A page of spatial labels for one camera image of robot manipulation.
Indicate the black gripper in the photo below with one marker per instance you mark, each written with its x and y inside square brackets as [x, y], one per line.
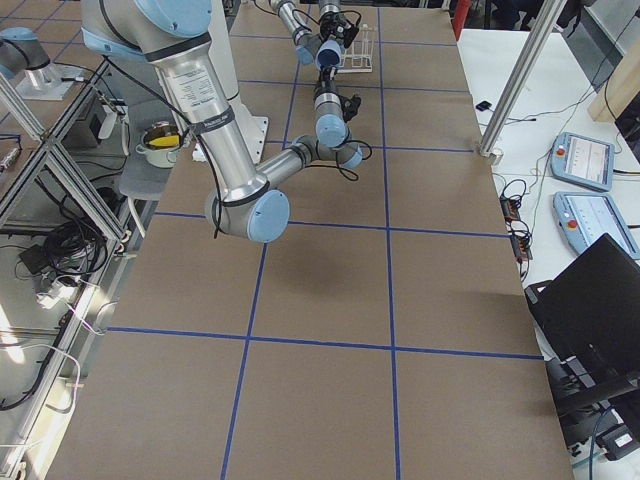
[330, 23]
[325, 82]

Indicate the light blue plastic cup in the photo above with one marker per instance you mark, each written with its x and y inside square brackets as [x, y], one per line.
[328, 55]

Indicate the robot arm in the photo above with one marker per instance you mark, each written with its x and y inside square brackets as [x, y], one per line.
[187, 43]
[320, 42]

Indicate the second robot base grey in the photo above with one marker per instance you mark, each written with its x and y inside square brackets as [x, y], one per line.
[22, 52]

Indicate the small black box device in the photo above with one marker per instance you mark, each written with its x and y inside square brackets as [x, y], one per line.
[483, 105]

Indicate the white pot with yellow content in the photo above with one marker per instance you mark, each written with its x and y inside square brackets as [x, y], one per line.
[159, 144]

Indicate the orange black power strip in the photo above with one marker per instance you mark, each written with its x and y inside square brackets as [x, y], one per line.
[517, 229]

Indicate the upper grey teach pendant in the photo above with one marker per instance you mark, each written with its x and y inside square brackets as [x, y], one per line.
[583, 161]

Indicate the grey teach pendant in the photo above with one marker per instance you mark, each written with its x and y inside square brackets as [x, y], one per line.
[583, 161]
[585, 217]

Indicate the lower grey teach pendant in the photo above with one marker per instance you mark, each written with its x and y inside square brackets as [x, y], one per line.
[585, 217]

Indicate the black laptop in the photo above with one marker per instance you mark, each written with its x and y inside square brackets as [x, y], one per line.
[590, 311]

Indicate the white wire cup holder rack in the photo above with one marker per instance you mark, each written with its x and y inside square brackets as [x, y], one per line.
[357, 58]

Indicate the aluminium frame post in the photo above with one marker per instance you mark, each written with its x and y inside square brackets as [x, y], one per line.
[536, 40]

